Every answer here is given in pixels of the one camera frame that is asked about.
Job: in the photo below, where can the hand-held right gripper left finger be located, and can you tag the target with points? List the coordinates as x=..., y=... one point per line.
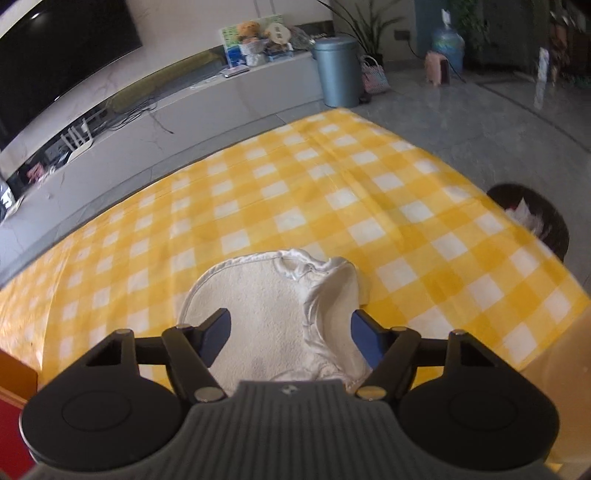
x=214, y=334

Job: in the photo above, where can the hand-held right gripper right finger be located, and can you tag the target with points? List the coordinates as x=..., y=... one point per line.
x=369, y=339

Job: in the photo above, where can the white terry towel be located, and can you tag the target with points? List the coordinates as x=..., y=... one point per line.
x=268, y=314

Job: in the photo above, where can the yellow checkered tablecloth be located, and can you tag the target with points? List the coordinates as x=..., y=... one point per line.
x=323, y=194

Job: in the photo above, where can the marble television cabinet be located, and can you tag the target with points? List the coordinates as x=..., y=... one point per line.
x=138, y=143

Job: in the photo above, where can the black round waste bin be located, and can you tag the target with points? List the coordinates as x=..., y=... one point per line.
x=549, y=217

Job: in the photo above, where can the red lidded box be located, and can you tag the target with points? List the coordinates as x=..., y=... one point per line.
x=11, y=438

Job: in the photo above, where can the white router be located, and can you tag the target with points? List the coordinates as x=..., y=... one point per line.
x=81, y=145

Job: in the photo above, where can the pink card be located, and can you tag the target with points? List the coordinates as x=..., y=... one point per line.
x=35, y=174

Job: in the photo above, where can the woven basket bag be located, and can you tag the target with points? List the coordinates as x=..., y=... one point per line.
x=374, y=76

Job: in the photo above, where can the purple notebook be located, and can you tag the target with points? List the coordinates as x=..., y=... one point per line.
x=235, y=71

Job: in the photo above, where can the grey trash can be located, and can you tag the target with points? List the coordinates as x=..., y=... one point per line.
x=339, y=74

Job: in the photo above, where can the teddy bear bouquet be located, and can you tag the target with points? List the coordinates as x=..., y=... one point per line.
x=249, y=41

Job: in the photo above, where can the green blue painting board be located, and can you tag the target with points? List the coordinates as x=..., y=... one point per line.
x=228, y=39

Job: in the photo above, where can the blue water jug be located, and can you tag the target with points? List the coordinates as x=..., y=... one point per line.
x=448, y=44

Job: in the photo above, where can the white round fan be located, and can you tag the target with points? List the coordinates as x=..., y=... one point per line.
x=279, y=33

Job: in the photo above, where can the small round decor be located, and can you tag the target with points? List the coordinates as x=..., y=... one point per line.
x=300, y=37

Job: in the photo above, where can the long-leaf potted plant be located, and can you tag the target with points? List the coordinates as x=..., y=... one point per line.
x=364, y=23

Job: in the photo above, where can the black curved television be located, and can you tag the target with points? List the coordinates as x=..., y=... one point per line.
x=55, y=60

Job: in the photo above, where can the large green potted plant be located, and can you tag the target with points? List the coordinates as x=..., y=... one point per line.
x=468, y=21

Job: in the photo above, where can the dark cabinet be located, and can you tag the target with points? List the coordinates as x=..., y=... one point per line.
x=531, y=27

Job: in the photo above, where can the wall outlet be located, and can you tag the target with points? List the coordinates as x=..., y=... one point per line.
x=402, y=34

